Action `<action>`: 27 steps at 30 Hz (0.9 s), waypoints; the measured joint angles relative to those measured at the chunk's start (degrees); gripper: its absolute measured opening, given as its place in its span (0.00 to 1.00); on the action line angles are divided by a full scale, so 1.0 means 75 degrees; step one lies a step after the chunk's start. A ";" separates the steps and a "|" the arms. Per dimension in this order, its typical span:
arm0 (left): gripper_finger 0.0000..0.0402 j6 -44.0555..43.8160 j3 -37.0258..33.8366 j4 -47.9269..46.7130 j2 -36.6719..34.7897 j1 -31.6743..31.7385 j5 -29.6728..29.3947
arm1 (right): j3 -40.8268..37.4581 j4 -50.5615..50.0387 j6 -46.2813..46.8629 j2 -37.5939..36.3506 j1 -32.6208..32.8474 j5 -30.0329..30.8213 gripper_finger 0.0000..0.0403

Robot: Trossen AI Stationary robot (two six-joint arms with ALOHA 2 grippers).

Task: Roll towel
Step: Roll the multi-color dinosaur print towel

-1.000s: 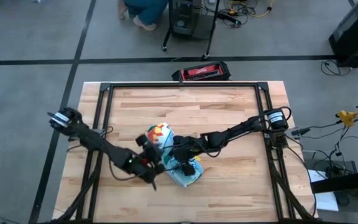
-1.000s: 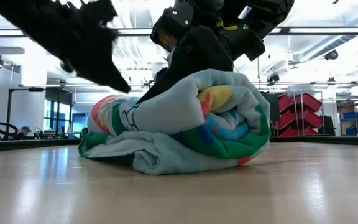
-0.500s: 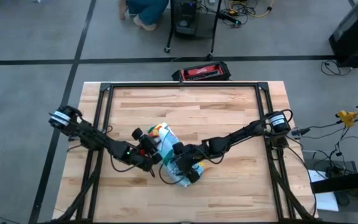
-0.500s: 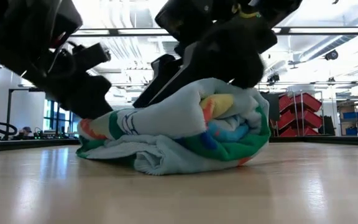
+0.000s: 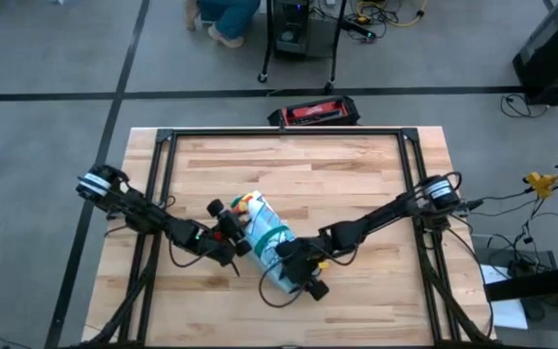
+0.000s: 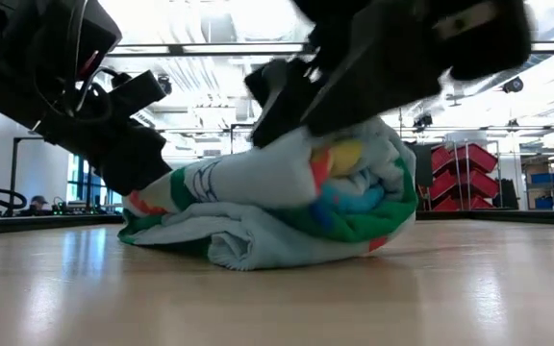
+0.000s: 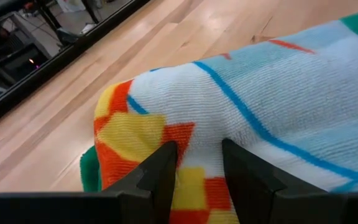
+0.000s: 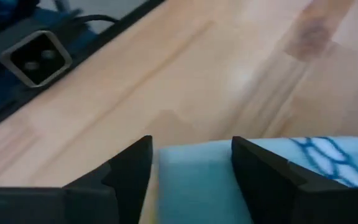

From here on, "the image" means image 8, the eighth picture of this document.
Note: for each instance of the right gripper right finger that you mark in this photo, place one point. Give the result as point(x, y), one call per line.
point(275, 193)

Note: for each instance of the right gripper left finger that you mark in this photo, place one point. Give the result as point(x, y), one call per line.
point(120, 193)

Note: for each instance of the green dinosaur print towel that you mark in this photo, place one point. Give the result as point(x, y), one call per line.
point(197, 186)

